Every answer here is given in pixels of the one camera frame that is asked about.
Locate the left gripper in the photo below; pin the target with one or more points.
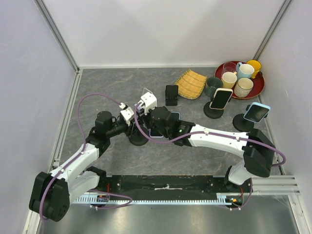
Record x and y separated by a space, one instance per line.
132 128

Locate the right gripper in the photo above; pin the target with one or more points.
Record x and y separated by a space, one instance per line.
145 120

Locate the light blue case phone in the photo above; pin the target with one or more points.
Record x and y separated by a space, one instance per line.
175 115

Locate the lavender case phone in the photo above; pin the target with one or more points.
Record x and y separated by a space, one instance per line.
153 133

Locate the black pole stand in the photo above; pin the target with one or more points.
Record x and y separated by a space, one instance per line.
213 109
241 124
137 138

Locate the cream case phone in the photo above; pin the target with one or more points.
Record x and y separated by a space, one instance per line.
221 98

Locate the purple phone from pole stand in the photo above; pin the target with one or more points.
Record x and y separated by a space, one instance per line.
140 110

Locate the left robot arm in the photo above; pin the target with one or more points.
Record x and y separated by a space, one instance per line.
53 192

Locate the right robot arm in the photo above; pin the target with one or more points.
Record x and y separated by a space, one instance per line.
255 149

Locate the black folding phone stand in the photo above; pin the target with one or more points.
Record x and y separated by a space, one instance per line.
171 93

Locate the blue phone on right stand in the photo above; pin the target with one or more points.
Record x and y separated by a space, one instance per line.
256 112

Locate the yellow bamboo tray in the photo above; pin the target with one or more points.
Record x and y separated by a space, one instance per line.
190 84

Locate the dark green mug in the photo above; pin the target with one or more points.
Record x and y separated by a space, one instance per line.
212 84

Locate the pale yellow cup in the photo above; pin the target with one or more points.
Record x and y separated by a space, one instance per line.
229 79

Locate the clear glass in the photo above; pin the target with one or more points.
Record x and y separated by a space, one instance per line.
228 67

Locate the cream textured cup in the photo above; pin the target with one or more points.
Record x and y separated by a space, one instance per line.
243 87

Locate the light blue mug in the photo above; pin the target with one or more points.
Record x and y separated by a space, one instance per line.
244 70

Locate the red round tray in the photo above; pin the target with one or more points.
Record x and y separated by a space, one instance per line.
258 81

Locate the yellow mug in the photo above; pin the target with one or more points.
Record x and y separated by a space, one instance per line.
256 65

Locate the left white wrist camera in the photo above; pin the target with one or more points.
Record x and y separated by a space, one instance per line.
127 113

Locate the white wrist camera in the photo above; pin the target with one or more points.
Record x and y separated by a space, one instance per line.
127 113
150 102

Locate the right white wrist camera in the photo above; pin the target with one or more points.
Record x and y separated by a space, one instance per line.
150 102

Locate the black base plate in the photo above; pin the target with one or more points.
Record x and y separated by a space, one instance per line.
169 187

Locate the grey cable duct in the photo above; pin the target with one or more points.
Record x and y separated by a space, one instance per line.
94 199

